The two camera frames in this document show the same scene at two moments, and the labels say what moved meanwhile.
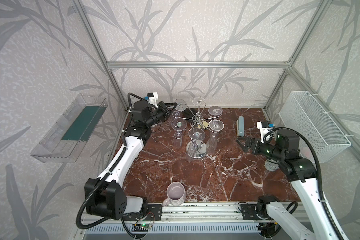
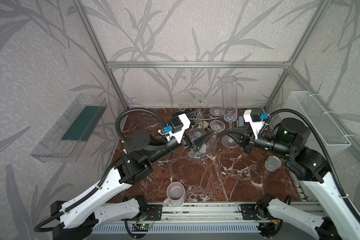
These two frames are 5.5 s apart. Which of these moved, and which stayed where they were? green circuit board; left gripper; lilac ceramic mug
Moved: left gripper
Stayed: green circuit board; lilac ceramic mug
